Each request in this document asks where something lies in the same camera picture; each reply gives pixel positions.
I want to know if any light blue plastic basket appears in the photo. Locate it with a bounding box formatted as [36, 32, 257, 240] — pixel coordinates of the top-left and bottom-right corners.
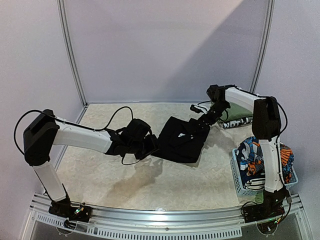
[230, 148, 299, 197]

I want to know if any blue orange patterned cloth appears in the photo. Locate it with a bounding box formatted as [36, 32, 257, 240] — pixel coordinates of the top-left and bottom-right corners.
[235, 136, 294, 184]

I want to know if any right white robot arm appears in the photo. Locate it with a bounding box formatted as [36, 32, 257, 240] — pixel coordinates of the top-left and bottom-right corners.
[190, 84, 289, 218]

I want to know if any white striped cloth in basket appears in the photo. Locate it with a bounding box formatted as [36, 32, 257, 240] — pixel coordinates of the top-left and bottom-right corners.
[241, 175, 265, 192]

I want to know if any black garment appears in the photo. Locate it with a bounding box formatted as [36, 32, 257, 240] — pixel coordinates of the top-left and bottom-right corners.
[152, 116, 210, 164]

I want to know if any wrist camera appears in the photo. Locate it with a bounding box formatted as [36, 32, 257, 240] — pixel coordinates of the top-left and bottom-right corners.
[126, 118, 151, 142]
[206, 84, 225, 103]

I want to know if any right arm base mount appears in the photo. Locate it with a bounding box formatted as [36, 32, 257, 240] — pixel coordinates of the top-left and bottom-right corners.
[240, 201, 286, 223]

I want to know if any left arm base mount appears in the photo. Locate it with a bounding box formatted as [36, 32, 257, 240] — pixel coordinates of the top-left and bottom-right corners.
[48, 196, 93, 223]

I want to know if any aluminium frame post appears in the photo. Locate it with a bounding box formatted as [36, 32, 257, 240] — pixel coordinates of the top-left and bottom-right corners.
[249, 0, 275, 93]
[57, 0, 88, 107]

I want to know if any aluminium front rail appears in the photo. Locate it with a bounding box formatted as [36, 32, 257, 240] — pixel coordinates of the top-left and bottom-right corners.
[22, 193, 313, 240]

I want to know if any left aluminium frame post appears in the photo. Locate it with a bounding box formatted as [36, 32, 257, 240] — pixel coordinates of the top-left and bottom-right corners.
[57, 0, 88, 107]

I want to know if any right aluminium frame post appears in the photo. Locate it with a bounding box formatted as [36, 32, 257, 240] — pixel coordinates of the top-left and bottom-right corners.
[249, 0, 275, 93]

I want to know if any folded black white shirt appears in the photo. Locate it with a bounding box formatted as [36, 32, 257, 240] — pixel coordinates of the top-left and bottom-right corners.
[218, 116, 253, 129]

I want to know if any folded green shirt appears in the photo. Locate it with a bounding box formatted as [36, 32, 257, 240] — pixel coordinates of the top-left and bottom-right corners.
[218, 102, 253, 123]

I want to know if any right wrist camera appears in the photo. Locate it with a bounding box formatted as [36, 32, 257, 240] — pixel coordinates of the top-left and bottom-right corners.
[206, 84, 225, 103]

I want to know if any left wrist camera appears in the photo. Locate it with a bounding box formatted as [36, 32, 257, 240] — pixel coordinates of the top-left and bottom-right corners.
[126, 118, 151, 142]

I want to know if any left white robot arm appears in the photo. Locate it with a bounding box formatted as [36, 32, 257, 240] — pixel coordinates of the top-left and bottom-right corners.
[23, 109, 159, 217]

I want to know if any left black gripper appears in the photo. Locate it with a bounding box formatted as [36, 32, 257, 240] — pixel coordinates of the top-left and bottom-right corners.
[127, 133, 162, 160]

